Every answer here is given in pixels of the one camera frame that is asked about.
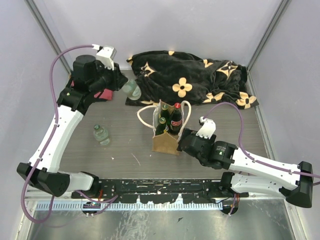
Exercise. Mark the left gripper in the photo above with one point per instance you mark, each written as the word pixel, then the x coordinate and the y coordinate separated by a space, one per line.
pixel 119 79

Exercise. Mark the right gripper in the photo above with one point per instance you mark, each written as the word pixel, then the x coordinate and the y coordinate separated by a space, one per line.
pixel 186 131

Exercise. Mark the clear glass bottle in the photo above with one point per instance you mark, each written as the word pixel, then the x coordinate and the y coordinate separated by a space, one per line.
pixel 101 134
pixel 132 90

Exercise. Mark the cola glass bottle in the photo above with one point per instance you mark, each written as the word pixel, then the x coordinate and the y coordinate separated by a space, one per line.
pixel 175 121

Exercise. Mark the canvas tote bag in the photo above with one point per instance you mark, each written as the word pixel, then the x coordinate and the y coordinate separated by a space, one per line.
pixel 165 142

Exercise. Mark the green bottle yellow label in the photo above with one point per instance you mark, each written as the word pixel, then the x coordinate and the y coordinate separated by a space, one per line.
pixel 162 127

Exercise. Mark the green bottle front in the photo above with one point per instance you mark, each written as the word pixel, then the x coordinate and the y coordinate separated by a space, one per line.
pixel 164 113

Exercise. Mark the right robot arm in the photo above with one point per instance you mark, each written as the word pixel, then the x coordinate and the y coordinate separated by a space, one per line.
pixel 247 172

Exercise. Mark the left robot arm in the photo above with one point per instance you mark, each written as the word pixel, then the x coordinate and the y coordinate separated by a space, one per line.
pixel 91 75

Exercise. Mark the red folded cloth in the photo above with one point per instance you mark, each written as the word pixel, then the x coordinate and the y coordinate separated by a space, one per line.
pixel 80 89

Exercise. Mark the dark navy folded cloth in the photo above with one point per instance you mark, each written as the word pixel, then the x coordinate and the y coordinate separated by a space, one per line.
pixel 103 96

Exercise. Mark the black floral blanket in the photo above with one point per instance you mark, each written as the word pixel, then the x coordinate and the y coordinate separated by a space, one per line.
pixel 174 76

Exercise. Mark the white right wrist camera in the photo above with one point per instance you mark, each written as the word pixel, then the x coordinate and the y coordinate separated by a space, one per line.
pixel 208 128

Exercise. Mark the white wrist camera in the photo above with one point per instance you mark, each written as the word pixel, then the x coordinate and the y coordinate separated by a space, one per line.
pixel 105 54
pixel 208 128

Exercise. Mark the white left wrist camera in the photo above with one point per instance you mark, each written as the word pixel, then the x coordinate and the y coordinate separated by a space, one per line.
pixel 105 54

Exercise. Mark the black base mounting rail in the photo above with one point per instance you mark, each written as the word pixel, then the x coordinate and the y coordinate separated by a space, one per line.
pixel 161 191

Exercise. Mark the white slotted cable duct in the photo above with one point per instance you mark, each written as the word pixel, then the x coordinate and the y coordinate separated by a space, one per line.
pixel 176 206

